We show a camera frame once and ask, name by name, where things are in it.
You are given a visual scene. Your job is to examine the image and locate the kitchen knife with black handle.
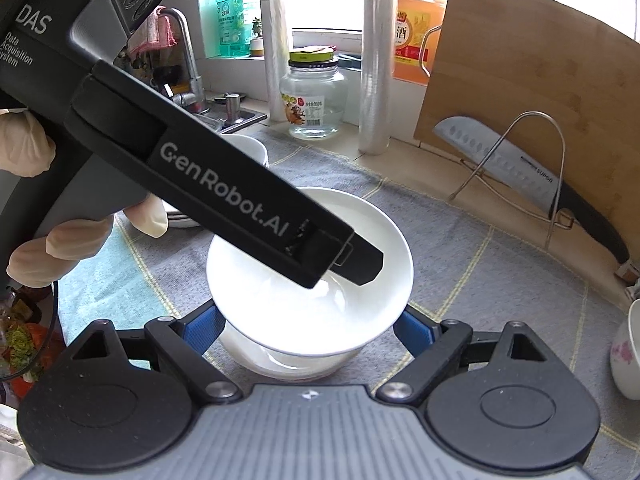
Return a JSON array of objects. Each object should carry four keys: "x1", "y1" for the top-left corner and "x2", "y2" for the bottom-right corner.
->
[{"x1": 432, "y1": 116, "x2": 632, "y2": 267}]

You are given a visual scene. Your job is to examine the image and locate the white bowl with pink flowers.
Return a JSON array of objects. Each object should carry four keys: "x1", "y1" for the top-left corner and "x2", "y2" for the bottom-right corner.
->
[
  {"x1": 217, "y1": 320, "x2": 362, "y2": 382},
  {"x1": 610, "y1": 299, "x2": 640, "y2": 402},
  {"x1": 206, "y1": 186, "x2": 415, "y2": 357}
]

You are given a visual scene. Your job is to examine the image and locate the glass jar with yellow lid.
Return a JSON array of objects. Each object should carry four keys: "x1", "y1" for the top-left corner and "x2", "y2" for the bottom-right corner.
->
[{"x1": 278, "y1": 46, "x2": 349, "y2": 142}]

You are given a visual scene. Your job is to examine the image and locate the bowl of vegetables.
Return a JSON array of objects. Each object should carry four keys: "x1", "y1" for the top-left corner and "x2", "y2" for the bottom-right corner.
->
[{"x1": 0, "y1": 290, "x2": 66, "y2": 401}]

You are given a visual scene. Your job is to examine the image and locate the person's left hand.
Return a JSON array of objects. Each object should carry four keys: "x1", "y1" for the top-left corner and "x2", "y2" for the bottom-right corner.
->
[{"x1": 0, "y1": 109, "x2": 168, "y2": 292}]

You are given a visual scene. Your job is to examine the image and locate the steel faucet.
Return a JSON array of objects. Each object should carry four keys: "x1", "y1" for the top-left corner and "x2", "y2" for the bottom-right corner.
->
[{"x1": 157, "y1": 7, "x2": 207, "y2": 111}]

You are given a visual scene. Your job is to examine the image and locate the white plastic bag roll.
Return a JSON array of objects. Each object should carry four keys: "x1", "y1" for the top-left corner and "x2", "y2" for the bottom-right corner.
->
[{"x1": 259, "y1": 0, "x2": 295, "y2": 122}]

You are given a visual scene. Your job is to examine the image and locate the small potted plant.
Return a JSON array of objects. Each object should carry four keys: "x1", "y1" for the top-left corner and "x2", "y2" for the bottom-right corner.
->
[{"x1": 249, "y1": 16, "x2": 267, "y2": 58}]

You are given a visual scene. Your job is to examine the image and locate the green detergent bottle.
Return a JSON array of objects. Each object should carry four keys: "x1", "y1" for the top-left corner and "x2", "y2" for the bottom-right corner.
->
[{"x1": 215, "y1": 0, "x2": 257, "y2": 59}]

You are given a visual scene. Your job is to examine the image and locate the grey and blue checked towel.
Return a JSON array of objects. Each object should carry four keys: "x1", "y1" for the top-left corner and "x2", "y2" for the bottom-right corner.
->
[{"x1": 60, "y1": 125, "x2": 640, "y2": 461}]

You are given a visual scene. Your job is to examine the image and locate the pink cloth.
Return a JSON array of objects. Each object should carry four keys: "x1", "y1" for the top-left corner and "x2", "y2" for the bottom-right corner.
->
[{"x1": 127, "y1": 9, "x2": 182, "y2": 53}]

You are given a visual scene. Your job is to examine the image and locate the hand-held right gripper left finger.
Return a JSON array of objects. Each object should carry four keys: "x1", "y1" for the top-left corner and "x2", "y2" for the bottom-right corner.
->
[{"x1": 70, "y1": 305, "x2": 242, "y2": 407}]

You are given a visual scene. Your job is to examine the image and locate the metal wire rack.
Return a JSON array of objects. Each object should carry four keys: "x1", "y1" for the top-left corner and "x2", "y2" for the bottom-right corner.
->
[{"x1": 449, "y1": 112, "x2": 575, "y2": 252}]

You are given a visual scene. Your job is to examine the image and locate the black cable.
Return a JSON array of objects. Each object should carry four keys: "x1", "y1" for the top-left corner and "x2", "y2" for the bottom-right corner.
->
[{"x1": 0, "y1": 277, "x2": 62, "y2": 382}]

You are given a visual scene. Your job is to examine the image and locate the steel sink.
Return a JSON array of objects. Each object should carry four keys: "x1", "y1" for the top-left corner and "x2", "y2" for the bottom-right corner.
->
[{"x1": 167, "y1": 87, "x2": 269, "y2": 133}]

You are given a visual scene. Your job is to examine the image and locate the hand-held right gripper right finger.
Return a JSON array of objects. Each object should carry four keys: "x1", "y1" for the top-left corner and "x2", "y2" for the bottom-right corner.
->
[{"x1": 377, "y1": 307, "x2": 549, "y2": 406}]

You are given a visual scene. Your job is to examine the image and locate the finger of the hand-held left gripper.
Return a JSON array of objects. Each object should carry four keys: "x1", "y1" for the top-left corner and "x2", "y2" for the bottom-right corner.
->
[{"x1": 330, "y1": 231, "x2": 386, "y2": 287}]

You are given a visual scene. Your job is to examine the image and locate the orange bottle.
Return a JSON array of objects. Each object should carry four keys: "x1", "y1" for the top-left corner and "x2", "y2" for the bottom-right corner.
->
[{"x1": 391, "y1": 0, "x2": 449, "y2": 85}]

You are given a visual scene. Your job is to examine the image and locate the steel soap dispenser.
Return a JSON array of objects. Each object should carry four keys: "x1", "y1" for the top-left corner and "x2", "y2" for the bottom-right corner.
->
[{"x1": 222, "y1": 92, "x2": 242, "y2": 128}]

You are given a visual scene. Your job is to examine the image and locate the clear cling film roll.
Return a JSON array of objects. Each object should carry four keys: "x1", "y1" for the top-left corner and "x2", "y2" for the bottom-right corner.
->
[{"x1": 357, "y1": 0, "x2": 399, "y2": 157}]

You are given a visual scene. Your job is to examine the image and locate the wooden cutting board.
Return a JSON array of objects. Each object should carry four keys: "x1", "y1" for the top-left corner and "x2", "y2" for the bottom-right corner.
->
[{"x1": 414, "y1": 0, "x2": 640, "y2": 261}]

